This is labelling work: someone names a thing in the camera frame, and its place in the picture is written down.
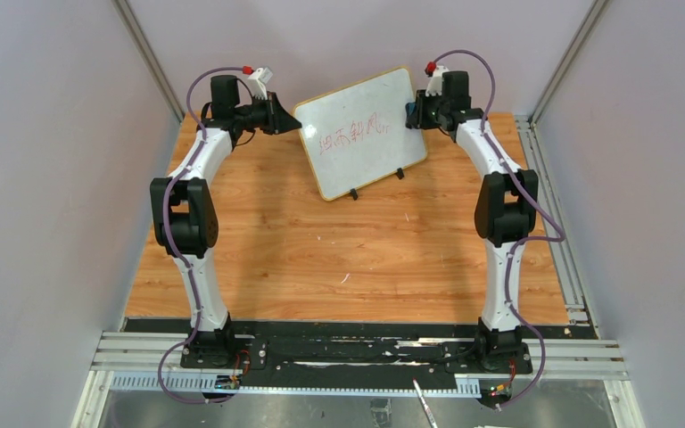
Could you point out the blue bone-shaped whiteboard eraser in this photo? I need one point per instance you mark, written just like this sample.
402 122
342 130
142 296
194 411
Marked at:
411 115

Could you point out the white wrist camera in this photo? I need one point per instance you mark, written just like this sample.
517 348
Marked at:
257 80
434 72

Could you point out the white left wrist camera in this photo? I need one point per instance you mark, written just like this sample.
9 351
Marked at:
257 80

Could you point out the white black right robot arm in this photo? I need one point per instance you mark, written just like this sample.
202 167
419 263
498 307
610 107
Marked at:
504 213

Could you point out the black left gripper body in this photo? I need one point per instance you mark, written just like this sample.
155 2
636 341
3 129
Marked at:
273 115

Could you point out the aluminium front rail frame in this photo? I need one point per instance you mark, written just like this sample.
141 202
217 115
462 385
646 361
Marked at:
136 380

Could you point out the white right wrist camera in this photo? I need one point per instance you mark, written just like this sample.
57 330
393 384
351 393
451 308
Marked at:
434 72

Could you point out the yellow-framed whiteboard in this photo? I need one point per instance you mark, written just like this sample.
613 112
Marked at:
357 135

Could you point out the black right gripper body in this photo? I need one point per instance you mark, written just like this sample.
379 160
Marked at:
419 114

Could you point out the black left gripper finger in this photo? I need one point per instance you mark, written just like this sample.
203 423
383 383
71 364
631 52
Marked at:
284 124
277 109

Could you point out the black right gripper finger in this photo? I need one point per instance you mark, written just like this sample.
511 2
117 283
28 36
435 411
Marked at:
412 122
411 109

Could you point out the silver pen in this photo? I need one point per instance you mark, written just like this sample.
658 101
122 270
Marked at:
424 405

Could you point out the metal wire whiteboard stand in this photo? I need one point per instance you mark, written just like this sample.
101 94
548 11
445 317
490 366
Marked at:
398 173

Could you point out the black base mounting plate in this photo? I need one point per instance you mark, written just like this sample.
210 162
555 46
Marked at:
304 354

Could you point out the aluminium right side rail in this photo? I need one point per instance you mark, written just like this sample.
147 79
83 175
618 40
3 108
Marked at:
570 280

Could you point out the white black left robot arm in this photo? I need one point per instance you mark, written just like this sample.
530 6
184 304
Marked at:
185 220

